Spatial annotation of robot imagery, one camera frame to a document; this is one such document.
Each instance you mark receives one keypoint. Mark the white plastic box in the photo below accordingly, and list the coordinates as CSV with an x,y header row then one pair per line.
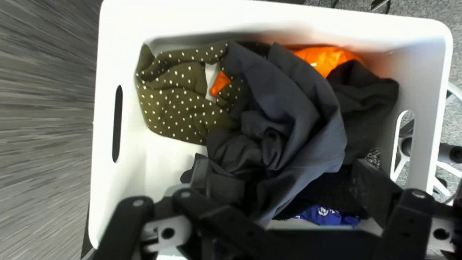
x,y
129,159

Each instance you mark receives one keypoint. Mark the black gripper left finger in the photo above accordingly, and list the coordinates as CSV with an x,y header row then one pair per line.
x,y
188,221

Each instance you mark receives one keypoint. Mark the black garment in box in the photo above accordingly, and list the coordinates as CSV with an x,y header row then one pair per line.
x,y
365,101

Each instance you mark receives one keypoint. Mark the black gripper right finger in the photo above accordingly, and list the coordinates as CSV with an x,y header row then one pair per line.
x,y
413,224

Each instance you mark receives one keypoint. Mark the black cloth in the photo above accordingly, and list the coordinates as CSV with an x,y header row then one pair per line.
x,y
290,132

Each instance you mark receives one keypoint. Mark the olive dotted cloth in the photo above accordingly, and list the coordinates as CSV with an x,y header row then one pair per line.
x,y
186,94

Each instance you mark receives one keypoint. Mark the blue cloth in box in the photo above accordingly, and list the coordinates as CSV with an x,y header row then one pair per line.
x,y
321,216

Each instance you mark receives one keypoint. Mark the orange cloth in box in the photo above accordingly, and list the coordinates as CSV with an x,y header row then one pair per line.
x,y
324,58

